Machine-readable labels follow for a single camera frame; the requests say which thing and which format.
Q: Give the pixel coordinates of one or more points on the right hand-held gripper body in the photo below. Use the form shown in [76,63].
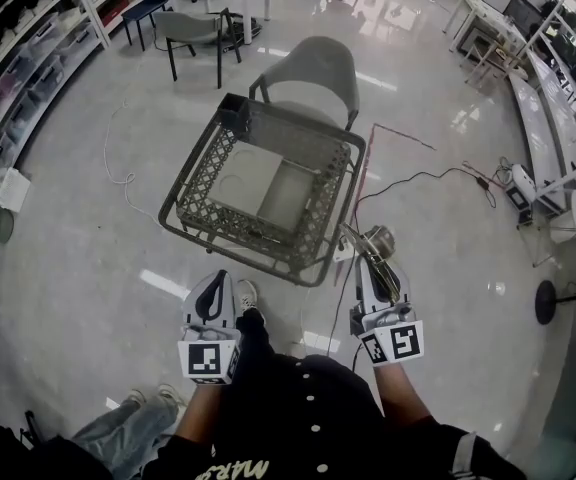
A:
[403,343]

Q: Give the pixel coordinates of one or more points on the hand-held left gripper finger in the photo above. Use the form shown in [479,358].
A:
[230,308]
[193,303]

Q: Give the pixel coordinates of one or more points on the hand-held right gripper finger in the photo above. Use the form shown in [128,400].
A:
[404,288]
[365,288]

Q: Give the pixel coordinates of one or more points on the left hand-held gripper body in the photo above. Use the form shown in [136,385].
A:
[205,360]

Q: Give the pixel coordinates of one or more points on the grey plastic tray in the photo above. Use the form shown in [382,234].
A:
[248,183]

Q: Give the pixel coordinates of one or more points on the person's right forearm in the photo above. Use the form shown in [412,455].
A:
[400,393]

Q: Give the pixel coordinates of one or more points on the person's left forearm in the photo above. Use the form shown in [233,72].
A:
[203,410]

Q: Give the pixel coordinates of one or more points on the person's white sneaker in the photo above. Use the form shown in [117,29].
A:
[248,295]

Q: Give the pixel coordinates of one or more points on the white power strip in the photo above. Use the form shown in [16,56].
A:
[345,254]

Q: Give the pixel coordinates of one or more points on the person's black button shirt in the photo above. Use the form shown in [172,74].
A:
[288,408]

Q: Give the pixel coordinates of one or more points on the legs in light blue jeans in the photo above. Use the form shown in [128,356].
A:
[123,428]

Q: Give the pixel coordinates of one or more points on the black floor stand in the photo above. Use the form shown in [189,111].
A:
[545,302]

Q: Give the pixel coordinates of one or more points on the white floor device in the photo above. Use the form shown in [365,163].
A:
[520,188]

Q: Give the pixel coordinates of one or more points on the black square pen holder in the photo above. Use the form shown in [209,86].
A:
[233,118]

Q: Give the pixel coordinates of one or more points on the white perforated box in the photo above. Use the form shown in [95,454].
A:
[13,190]

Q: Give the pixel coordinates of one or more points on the row of clear storage boxes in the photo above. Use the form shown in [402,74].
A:
[33,83]

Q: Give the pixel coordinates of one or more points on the blue chair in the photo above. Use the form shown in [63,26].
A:
[143,15]

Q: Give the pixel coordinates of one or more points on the grey chair black frame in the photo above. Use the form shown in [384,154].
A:
[318,63]
[188,28]

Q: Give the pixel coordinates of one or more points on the wooden frame stool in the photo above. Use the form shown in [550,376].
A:
[478,43]

